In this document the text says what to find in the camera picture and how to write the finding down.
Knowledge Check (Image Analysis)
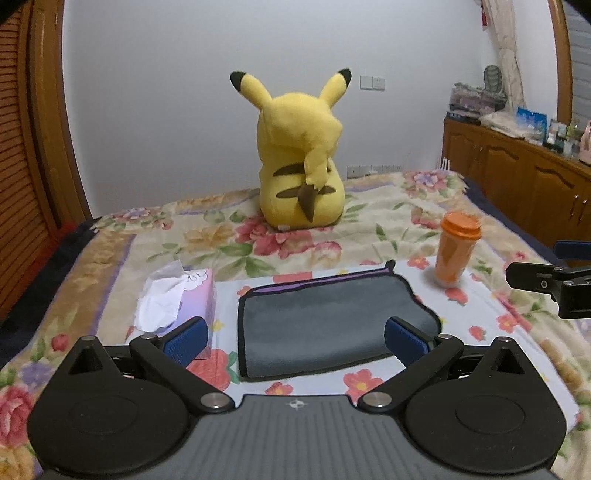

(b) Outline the clear storage box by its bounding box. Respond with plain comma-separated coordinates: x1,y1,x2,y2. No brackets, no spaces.
449,82,507,115

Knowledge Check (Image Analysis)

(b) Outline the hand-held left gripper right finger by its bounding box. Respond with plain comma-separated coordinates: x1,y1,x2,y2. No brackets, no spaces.
359,316,525,413

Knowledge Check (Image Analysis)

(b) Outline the blue picture card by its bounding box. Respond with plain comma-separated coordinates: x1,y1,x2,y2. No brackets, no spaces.
514,106,549,140

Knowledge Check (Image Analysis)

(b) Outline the grey towel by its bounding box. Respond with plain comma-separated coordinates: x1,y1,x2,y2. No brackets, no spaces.
237,260,443,381

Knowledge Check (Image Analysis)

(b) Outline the wooden louvred wardrobe door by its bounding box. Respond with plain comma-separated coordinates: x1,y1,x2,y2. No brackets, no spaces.
0,0,93,319

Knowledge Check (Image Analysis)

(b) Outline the cream folded cloth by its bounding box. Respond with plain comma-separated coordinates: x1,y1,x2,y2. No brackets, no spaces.
479,111,527,136

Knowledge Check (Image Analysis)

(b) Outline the yellow plush toy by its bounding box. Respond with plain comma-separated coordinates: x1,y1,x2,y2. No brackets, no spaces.
229,69,352,230

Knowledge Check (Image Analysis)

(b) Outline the pale blue floral cloth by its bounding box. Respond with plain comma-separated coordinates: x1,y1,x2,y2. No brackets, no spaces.
185,261,583,432

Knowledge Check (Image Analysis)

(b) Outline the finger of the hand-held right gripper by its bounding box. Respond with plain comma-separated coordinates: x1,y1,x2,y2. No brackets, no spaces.
553,240,591,260
505,261,591,319

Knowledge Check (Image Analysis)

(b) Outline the grey plush figure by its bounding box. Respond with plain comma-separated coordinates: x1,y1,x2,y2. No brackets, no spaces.
483,65,507,94

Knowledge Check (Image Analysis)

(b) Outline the floral blanket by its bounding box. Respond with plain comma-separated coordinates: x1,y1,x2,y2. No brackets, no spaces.
0,169,591,480

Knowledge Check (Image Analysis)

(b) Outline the group of small bottles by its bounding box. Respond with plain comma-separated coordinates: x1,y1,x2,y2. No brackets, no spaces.
545,117,581,158

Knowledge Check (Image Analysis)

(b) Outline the purple tissue box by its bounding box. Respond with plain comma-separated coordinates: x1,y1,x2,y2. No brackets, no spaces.
134,260,215,360

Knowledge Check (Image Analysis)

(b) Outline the white window blind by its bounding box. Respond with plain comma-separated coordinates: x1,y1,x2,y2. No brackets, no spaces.
564,7,591,123

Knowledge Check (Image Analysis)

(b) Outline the cream curtain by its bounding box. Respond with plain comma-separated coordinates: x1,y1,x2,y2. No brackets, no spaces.
486,0,527,114

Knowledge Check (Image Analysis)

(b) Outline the orange cup with lid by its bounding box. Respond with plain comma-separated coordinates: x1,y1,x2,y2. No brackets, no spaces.
434,212,482,288

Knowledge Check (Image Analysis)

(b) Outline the wooden cabinet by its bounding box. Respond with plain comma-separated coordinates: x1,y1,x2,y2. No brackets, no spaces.
442,117,591,249

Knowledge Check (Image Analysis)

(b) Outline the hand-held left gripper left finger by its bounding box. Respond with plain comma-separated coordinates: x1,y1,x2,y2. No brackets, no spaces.
68,316,234,413

